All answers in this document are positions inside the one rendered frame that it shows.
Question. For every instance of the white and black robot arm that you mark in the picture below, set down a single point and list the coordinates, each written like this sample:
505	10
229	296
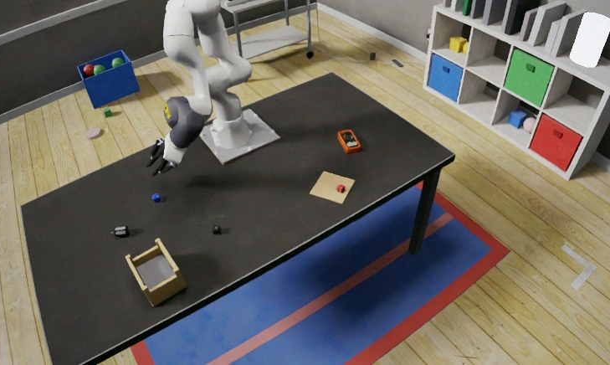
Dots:
186	114

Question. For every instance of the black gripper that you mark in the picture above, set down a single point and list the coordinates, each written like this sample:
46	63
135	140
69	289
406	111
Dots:
161	168

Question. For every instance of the beige flat mat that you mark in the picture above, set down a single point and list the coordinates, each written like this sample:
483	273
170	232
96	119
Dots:
326	187

